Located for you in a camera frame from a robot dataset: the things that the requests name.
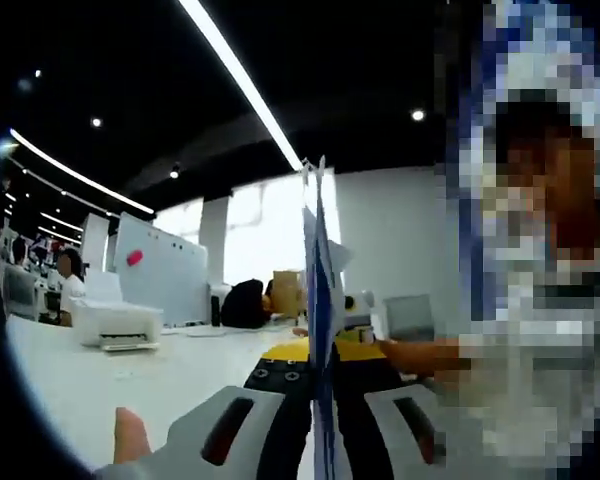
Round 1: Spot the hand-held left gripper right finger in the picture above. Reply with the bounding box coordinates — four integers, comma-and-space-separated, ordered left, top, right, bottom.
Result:
335, 342, 439, 480

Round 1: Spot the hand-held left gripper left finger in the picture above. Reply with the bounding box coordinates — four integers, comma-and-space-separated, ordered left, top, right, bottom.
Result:
94, 342, 314, 480

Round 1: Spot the person's left hand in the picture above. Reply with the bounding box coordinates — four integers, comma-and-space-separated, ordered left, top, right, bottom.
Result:
113, 405, 154, 466

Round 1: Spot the cardboard box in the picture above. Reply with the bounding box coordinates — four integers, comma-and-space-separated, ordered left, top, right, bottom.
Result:
271, 268, 305, 320

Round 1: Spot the black bag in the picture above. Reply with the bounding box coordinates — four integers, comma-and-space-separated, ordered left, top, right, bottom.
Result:
220, 278, 270, 331

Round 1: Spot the whiteboard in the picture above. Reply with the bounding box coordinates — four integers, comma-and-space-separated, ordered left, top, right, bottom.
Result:
113, 211, 210, 330

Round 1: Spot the white printer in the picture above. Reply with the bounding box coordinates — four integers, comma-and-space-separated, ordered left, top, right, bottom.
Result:
69, 272, 165, 354

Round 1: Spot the white table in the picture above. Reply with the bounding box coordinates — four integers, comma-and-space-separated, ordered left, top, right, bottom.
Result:
4, 313, 464, 480

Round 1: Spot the white ceiling light strip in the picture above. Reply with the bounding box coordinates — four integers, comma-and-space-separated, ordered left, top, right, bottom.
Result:
8, 127, 157, 216
177, 0, 302, 170

